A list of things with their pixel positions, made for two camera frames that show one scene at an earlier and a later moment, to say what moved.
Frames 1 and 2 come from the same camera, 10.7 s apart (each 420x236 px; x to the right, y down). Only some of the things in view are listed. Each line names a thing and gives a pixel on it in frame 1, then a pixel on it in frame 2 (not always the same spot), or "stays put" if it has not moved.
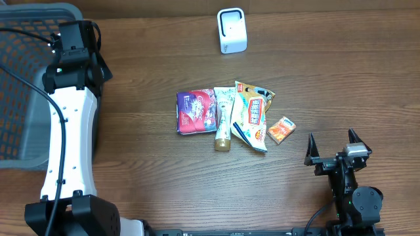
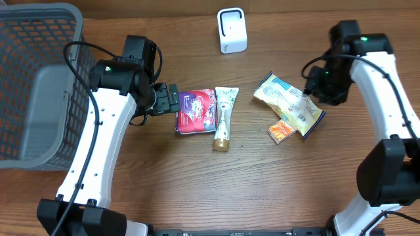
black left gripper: x=101 y=60 to x=165 y=105
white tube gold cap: x=224 y=101 stays put
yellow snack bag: x=249 y=113 to x=291 y=102
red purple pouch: x=196 y=111 stays put
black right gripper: x=324 y=164 to x=333 y=98
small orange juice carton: x=281 y=130 stays put
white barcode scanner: x=232 y=31 stays put
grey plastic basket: x=27 y=33 stays put
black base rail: x=297 y=231 stays put
